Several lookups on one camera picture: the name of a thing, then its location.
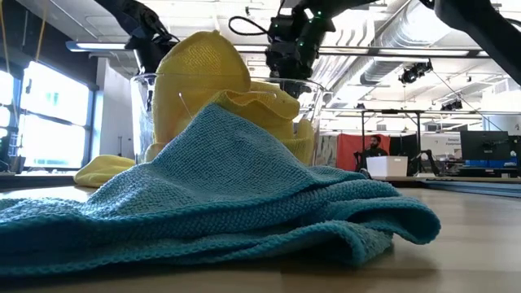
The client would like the white wall sign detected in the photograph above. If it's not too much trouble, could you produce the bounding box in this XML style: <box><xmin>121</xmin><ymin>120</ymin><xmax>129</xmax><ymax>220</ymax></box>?
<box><xmin>421</xmin><ymin>133</ymin><xmax>462</xmax><ymax>158</ymax></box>

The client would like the long ceiling light strip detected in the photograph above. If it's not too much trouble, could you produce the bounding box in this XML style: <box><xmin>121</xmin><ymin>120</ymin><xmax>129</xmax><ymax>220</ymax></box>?
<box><xmin>65</xmin><ymin>40</ymin><xmax>492</xmax><ymax>58</ymax></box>

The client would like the black ceiling spotlight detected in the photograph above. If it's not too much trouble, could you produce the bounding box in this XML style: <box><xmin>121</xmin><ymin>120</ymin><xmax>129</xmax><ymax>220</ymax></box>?
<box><xmin>441</xmin><ymin>98</ymin><xmax>464</xmax><ymax>112</ymax></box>
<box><xmin>398</xmin><ymin>59</ymin><xmax>434</xmax><ymax>85</ymax></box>

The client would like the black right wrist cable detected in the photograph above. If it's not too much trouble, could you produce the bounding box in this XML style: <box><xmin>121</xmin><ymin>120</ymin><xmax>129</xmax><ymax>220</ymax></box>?
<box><xmin>228</xmin><ymin>15</ymin><xmax>282</xmax><ymax>38</ymax></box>

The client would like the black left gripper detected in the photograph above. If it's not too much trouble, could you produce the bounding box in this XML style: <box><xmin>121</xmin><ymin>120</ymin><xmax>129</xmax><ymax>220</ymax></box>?
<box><xmin>125</xmin><ymin>34</ymin><xmax>176</xmax><ymax>74</ymax></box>

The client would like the red curtain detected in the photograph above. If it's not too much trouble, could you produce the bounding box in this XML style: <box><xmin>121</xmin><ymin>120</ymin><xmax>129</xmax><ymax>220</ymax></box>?
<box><xmin>336</xmin><ymin>133</ymin><xmax>392</xmax><ymax>173</ymax></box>

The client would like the clear plastic basket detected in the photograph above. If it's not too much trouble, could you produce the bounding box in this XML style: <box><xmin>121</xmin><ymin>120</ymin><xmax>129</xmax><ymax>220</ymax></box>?
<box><xmin>129</xmin><ymin>72</ymin><xmax>326</xmax><ymax>167</ymax></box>

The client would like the black computer monitor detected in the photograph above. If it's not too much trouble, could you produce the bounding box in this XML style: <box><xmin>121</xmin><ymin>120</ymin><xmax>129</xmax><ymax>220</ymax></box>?
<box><xmin>459</xmin><ymin>129</ymin><xmax>510</xmax><ymax>162</ymax></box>

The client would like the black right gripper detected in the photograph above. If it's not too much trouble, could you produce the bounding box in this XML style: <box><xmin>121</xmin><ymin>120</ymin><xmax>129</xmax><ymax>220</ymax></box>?
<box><xmin>266</xmin><ymin>10</ymin><xmax>337</xmax><ymax>98</ymax></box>

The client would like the blue storage crate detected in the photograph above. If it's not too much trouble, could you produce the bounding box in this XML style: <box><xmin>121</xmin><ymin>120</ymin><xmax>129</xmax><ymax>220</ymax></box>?
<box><xmin>463</xmin><ymin>158</ymin><xmax>519</xmax><ymax>168</ymax></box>

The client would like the blue microfiber towel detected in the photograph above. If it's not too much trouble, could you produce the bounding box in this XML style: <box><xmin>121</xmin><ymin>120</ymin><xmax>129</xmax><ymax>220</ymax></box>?
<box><xmin>0</xmin><ymin>103</ymin><xmax>442</xmax><ymax>278</ymax></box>

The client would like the large bright window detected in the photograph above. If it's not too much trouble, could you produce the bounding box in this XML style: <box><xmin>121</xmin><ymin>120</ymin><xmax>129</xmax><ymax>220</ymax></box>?
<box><xmin>0</xmin><ymin>60</ymin><xmax>95</xmax><ymax>172</ymax></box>

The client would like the yellow cable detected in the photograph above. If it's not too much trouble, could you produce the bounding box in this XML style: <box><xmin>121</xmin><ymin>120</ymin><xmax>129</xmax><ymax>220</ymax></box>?
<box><xmin>34</xmin><ymin>10</ymin><xmax>47</xmax><ymax>62</ymax></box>

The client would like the silver ventilation duct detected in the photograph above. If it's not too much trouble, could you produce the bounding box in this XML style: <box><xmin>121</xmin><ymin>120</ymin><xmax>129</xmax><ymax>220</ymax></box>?
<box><xmin>313</xmin><ymin>0</ymin><xmax>453</xmax><ymax>86</ymax></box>

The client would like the person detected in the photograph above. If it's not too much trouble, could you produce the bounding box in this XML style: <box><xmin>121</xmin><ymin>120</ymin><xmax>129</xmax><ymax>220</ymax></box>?
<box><xmin>355</xmin><ymin>135</ymin><xmax>391</xmax><ymax>174</ymax></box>

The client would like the white box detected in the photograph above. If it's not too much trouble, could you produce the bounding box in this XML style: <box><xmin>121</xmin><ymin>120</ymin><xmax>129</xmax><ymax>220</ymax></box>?
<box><xmin>366</xmin><ymin>155</ymin><xmax>409</xmax><ymax>179</ymax></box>

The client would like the black metal stand frame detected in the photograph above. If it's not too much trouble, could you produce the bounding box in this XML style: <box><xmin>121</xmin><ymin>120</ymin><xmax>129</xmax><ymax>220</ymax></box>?
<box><xmin>360</xmin><ymin>108</ymin><xmax>422</xmax><ymax>177</ymax></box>

